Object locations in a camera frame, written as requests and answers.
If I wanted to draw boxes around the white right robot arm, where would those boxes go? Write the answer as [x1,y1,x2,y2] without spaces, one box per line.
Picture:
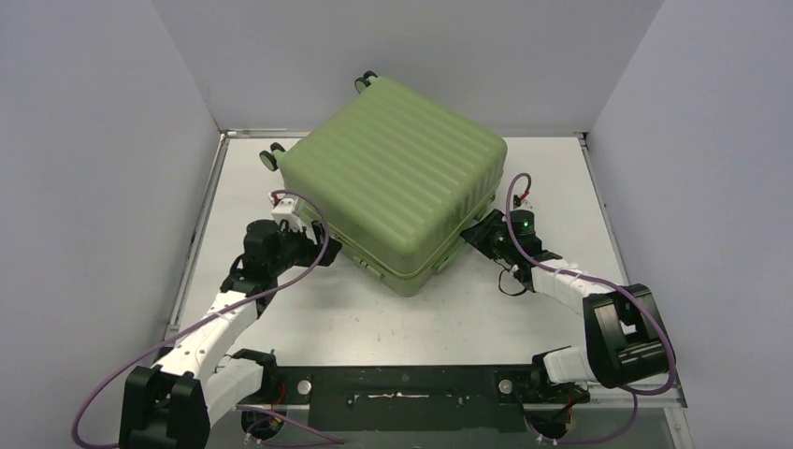
[461,210,673,400]

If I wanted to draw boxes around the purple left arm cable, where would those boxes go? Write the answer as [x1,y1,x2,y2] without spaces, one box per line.
[69,189,345,449]

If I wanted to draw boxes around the green suitcase with blue lining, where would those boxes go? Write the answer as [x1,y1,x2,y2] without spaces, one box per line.
[260,71,508,297]

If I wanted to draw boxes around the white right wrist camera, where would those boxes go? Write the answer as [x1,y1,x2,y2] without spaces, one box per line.
[512,192,533,210]

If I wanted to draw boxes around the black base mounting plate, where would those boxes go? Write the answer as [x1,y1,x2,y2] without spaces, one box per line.
[218,365,590,434]

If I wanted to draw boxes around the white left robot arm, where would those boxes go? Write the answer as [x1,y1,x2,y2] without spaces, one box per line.
[119,220,341,448]

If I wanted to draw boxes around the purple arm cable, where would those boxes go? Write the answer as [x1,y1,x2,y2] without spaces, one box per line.
[504,172,678,446]
[69,189,345,449]

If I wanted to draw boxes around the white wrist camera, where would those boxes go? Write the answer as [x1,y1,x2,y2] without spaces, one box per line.
[512,192,533,210]
[270,194,312,234]

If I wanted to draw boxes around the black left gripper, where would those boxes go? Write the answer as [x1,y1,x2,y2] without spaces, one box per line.
[268,219,340,276]

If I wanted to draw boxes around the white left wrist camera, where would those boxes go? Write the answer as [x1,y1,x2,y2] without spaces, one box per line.
[270,194,312,234]

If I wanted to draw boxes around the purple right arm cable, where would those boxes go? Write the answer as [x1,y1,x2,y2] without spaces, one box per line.
[504,172,678,446]

